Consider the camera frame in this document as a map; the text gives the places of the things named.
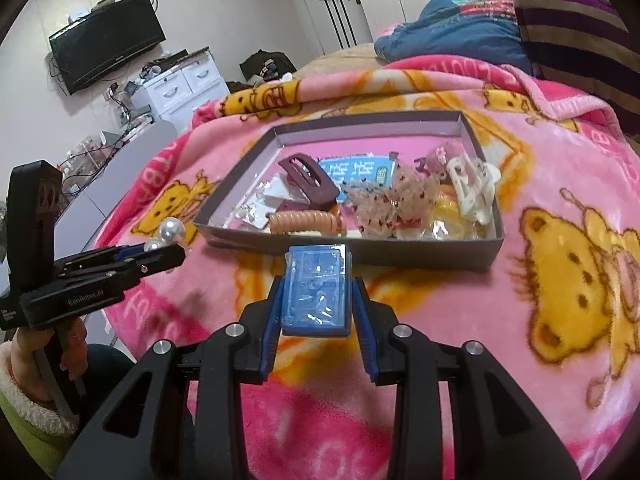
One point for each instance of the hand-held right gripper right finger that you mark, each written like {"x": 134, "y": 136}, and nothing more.
{"x": 362, "y": 330}

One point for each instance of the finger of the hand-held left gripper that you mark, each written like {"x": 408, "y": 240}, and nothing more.
{"x": 127, "y": 278}
{"x": 160, "y": 259}

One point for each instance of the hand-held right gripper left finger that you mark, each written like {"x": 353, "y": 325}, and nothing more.
{"x": 272, "y": 330}

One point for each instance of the blue plastic jewelry box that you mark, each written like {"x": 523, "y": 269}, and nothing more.
{"x": 315, "y": 290}

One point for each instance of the grey cardboard box tray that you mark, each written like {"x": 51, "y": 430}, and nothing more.
{"x": 375, "y": 252}

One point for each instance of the pink flower hair accessory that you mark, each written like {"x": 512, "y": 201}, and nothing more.
{"x": 432, "y": 160}

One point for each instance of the person's left forearm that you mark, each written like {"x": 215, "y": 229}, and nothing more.
{"x": 30, "y": 425}

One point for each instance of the person's left hand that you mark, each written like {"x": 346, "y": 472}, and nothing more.
{"x": 27, "y": 360}

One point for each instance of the grey desk panel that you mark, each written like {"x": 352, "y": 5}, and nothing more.
{"x": 125, "y": 170}

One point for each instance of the small clear earring bag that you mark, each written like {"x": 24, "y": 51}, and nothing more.
{"x": 262, "y": 205}

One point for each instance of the sheer beige patterned scrunchie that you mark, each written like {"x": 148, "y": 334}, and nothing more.
{"x": 395, "y": 205}

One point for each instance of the pink bear printed blanket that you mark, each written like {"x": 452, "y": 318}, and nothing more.
{"x": 500, "y": 310}

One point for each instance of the maroon hair claw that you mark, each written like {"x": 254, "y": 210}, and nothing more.
{"x": 310, "y": 182}

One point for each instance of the blue printed card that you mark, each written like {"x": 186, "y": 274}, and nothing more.
{"x": 357, "y": 172}

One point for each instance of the white drawer chest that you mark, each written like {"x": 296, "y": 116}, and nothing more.
{"x": 180, "y": 90}

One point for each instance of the white hair claw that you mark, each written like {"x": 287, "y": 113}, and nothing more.
{"x": 472, "y": 187}

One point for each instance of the black bag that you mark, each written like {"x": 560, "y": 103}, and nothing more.
{"x": 267, "y": 65}

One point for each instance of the tan bed sheet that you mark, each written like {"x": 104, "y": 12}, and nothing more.
{"x": 340, "y": 60}

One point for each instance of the blue floral quilt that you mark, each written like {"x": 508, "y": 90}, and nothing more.
{"x": 450, "y": 30}

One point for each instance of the purple striped blanket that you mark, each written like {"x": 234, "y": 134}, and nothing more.
{"x": 575, "y": 35}

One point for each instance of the black wall television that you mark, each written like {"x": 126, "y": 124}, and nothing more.
{"x": 107, "y": 42}

